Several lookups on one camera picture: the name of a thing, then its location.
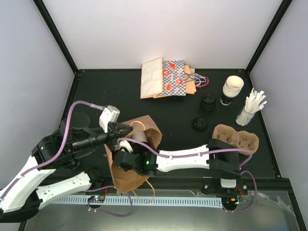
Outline black left frame post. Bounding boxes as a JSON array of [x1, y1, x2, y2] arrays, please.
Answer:
[[33, 0, 78, 74]]

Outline black right frame post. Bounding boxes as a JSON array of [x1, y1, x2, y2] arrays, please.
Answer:
[[245, 0, 292, 74]]

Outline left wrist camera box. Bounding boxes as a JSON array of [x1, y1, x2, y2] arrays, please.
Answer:
[[99, 105, 120, 133]]

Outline flat brown paper bags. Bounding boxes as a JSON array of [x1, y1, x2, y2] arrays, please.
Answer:
[[184, 64, 196, 94]]

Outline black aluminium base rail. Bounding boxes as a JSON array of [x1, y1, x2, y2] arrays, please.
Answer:
[[101, 177, 224, 191]]

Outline white slotted cable duct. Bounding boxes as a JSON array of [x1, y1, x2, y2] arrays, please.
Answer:
[[48, 195, 223, 209]]

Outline far black lid stack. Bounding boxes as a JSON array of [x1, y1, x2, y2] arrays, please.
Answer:
[[200, 93, 216, 112]]

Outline black frame post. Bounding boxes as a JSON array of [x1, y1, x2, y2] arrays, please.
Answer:
[[33, 0, 78, 74], [245, 0, 292, 74]]

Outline blue checkered paper bag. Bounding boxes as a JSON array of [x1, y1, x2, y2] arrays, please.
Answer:
[[155, 60, 186, 98]]

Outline near black lid stack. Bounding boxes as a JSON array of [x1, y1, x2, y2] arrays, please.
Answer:
[[192, 117, 207, 132]]

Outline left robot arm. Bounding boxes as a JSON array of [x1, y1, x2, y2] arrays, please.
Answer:
[[0, 112, 133, 223]]

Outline round black table hole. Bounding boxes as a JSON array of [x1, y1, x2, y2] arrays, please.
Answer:
[[67, 160, 81, 170]]

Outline large brown paper bag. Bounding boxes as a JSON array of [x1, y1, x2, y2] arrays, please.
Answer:
[[104, 115, 162, 194]]

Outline stack of paper cups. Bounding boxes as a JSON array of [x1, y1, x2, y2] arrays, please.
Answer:
[[220, 76, 244, 105]]

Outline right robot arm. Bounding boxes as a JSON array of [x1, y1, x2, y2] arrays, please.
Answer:
[[113, 138, 241, 194]]

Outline glass of white stirrers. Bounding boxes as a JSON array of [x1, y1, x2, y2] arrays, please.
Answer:
[[236, 88, 267, 126]]

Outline black lid stack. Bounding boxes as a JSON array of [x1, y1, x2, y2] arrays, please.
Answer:
[[200, 93, 216, 112], [192, 117, 207, 132]]

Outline single paper cup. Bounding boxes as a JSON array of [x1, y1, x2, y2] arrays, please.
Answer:
[[131, 131, 148, 143]]

